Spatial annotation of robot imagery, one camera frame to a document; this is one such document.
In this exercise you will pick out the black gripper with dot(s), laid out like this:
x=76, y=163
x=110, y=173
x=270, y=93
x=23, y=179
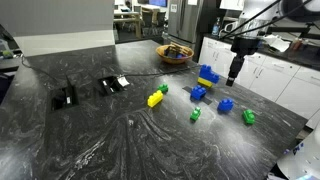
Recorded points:
x=236, y=66

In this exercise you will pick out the green two-stud block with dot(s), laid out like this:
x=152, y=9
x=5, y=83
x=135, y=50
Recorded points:
x=248, y=117
x=195, y=115

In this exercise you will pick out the blue rounded block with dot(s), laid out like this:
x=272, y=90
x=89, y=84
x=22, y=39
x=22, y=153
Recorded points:
x=225, y=105

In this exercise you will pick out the blue stepped block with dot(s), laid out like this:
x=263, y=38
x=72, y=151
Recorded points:
x=207, y=74

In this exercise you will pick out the flat yellow block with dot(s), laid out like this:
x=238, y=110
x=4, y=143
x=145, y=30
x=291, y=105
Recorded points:
x=204, y=82

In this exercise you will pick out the square blue block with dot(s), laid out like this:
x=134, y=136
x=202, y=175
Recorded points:
x=198, y=93

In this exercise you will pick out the small green block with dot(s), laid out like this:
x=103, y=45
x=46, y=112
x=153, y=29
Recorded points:
x=163, y=88

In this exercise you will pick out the long yellow block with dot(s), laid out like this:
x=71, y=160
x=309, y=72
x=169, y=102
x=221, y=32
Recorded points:
x=155, y=99

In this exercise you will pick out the grey tape strip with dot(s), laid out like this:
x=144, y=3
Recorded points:
x=207, y=100

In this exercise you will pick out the clear plastic bottle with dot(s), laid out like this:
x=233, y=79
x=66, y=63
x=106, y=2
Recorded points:
x=216, y=28

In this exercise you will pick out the wooden bowl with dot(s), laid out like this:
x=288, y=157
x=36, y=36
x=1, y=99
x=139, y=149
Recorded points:
x=173, y=60

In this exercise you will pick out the white crumpled paper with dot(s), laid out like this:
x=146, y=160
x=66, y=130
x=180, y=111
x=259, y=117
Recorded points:
x=278, y=43

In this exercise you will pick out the wooden pieces in bowl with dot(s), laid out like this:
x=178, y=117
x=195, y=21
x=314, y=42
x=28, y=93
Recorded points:
x=176, y=49

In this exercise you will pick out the white kitchen cabinets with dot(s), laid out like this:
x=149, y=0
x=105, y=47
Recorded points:
x=293, y=90

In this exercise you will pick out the brown bottle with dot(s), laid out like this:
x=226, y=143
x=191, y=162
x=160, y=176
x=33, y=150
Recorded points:
x=296, y=44

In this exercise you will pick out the stainless steel refrigerator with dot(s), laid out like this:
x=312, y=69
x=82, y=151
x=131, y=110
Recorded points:
x=183, y=20

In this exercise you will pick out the white paper tag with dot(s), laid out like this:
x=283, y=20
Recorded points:
x=123, y=81

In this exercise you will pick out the computer monitor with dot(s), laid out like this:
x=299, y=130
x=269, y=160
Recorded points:
x=157, y=2

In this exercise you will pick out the recessed outlet box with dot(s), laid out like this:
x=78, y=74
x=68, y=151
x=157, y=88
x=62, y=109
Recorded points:
x=63, y=98
x=110, y=86

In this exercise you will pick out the wooden table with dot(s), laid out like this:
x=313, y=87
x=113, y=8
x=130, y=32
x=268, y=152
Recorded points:
x=126, y=16

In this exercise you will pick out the small green object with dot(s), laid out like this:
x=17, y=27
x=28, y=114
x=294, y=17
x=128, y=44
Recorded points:
x=7, y=54

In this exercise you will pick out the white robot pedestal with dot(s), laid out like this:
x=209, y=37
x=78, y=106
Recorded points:
x=306, y=156

